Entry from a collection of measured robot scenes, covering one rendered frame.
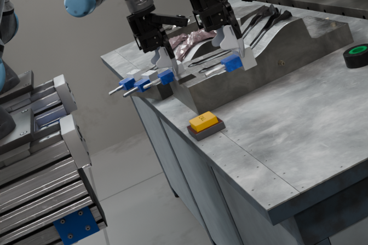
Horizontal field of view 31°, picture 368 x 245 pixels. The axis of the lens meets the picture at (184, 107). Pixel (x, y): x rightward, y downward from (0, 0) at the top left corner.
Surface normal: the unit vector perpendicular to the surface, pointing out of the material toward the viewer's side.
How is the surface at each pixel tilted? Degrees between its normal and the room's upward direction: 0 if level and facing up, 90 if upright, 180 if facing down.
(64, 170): 90
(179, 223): 0
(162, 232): 0
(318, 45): 90
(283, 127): 0
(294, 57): 90
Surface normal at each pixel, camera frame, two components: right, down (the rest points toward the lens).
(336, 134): -0.36, -0.88
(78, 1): -0.21, 0.40
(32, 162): 0.22, 0.24
